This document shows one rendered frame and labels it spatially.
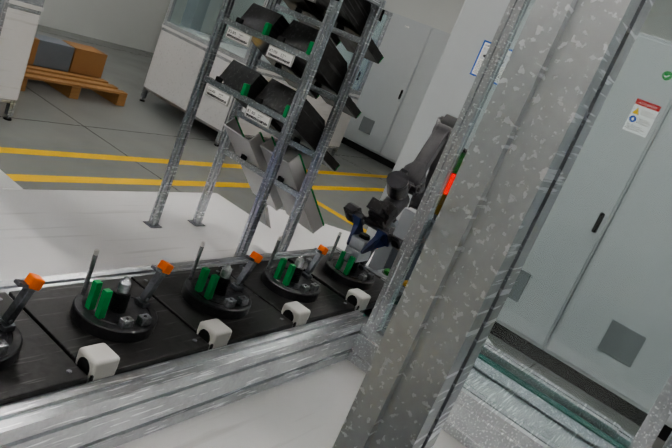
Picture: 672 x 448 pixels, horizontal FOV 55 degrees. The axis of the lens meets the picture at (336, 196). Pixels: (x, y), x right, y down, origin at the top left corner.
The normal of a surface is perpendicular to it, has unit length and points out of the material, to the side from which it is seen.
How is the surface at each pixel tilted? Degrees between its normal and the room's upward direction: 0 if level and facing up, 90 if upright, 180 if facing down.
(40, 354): 0
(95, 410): 90
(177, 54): 90
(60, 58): 90
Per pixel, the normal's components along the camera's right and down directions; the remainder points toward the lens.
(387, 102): -0.55, -0.01
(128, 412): 0.75, 0.44
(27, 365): 0.37, -0.90
